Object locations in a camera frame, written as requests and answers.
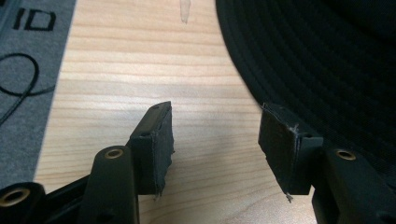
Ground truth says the grey printed cloth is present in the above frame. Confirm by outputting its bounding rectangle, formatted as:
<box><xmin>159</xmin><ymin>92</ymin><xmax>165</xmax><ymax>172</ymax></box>
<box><xmin>0</xmin><ymin>0</ymin><xmax>78</xmax><ymax>189</ymax></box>

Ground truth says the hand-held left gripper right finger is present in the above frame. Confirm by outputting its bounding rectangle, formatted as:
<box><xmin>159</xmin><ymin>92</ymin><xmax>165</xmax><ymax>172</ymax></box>
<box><xmin>258</xmin><ymin>102</ymin><xmax>396</xmax><ymax>224</ymax></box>

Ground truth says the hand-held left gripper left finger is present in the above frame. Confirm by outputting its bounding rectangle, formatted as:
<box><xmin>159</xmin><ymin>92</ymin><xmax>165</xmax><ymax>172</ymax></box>
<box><xmin>77</xmin><ymin>101</ymin><xmax>176</xmax><ymax>224</ymax></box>

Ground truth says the black bucket hat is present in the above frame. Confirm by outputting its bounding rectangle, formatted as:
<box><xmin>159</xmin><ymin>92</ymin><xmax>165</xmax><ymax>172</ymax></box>
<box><xmin>215</xmin><ymin>0</ymin><xmax>396</xmax><ymax>190</ymax></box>

